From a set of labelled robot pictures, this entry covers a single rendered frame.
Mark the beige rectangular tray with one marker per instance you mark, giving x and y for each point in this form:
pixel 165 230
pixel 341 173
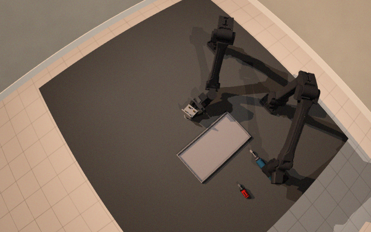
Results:
pixel 213 147

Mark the blue nut driver barrel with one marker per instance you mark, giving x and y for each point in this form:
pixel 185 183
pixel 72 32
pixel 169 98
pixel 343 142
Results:
pixel 259 161

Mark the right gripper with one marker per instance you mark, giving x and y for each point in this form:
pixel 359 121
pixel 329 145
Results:
pixel 200 112

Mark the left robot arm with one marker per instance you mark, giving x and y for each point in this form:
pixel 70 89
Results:
pixel 303 85

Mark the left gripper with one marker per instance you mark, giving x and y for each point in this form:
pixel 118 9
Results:
pixel 267 167

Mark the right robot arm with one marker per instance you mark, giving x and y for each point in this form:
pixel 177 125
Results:
pixel 220 39

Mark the red-handled nut driver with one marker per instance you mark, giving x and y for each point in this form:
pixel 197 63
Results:
pixel 244 192

